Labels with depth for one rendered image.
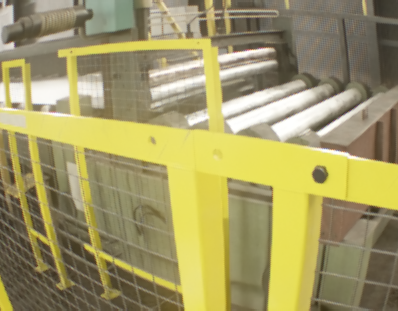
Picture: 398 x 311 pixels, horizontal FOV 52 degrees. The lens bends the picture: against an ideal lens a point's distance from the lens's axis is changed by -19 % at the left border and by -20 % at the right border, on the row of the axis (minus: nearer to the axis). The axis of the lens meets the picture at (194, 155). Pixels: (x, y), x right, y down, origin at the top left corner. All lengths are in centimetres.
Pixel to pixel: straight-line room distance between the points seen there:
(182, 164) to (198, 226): 8
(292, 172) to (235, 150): 8
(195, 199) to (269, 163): 13
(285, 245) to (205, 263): 15
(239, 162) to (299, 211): 9
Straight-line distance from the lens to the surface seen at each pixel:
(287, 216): 56
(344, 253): 267
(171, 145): 63
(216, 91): 220
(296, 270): 59
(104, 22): 315
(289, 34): 501
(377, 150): 296
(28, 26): 275
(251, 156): 55
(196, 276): 70
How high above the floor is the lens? 201
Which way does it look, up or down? 18 degrees down
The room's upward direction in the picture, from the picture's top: 5 degrees counter-clockwise
